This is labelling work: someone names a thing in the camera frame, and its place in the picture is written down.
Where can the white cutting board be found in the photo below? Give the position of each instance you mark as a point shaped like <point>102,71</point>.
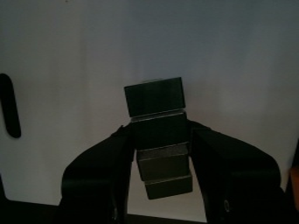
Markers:
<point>234,73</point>

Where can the dark green toy sushi piece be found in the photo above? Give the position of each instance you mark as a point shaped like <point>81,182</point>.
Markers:
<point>162,131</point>
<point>164,163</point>
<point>170,188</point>

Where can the orange toy cylinder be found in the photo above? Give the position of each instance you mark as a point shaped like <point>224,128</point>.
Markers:
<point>294,186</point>

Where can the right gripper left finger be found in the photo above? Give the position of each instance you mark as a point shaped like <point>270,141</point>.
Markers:
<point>98,180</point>

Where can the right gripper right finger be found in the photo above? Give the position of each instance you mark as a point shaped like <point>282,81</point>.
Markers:
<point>238,180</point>

